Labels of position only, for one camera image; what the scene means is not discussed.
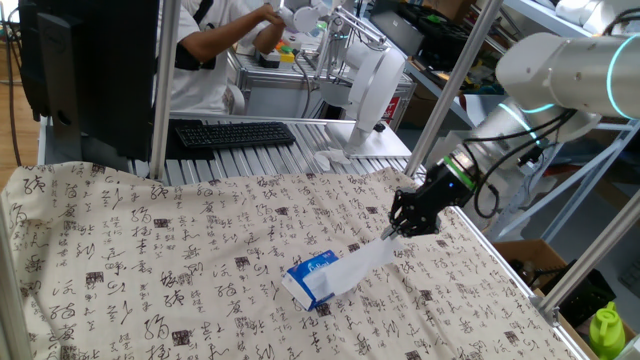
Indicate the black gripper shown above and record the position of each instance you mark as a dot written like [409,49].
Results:
[445,190]

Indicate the white paper napkin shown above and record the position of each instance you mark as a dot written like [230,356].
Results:
[350,272]

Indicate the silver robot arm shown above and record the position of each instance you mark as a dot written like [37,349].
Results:
[565,70]

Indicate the crumpled white tissue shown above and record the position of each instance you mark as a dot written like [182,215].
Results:
[330,157]

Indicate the red label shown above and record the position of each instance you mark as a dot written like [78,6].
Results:
[392,111]

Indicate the brown cardboard box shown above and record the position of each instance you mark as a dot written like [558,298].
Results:
[525,252]

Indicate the aluminium horizontal bar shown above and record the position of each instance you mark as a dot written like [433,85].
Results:
[275,119]

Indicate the aluminium framed case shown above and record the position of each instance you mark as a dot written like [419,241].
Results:
[280,100]

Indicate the black open tool case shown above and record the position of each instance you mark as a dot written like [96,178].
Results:
[440,35]

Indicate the black keyboard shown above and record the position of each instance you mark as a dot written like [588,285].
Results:
[235,135]

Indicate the white chair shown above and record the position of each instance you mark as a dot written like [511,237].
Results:
[236,100]

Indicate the lime green plastic bottle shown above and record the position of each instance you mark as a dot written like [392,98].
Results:
[606,335]

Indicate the black desk mat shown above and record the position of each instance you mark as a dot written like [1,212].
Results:
[190,154]

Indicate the grey metal shelving rack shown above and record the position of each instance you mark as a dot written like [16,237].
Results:
[550,17]

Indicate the person in printed white t-shirt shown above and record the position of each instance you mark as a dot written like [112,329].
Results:
[200,90]

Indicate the calligraphy print tablecloth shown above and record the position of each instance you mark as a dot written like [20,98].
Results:
[150,250]

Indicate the white plastic bundle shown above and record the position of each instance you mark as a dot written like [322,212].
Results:
[590,10]

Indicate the black computer monitor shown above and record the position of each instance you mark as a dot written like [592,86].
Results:
[115,75]

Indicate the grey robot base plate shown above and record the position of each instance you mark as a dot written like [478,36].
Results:
[385,145]

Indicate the aluminium table edge rail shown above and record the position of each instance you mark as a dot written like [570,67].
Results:
[502,260]

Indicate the aluminium frame post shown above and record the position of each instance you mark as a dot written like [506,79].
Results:
[590,255]
[165,90]
[10,300]
[450,90]

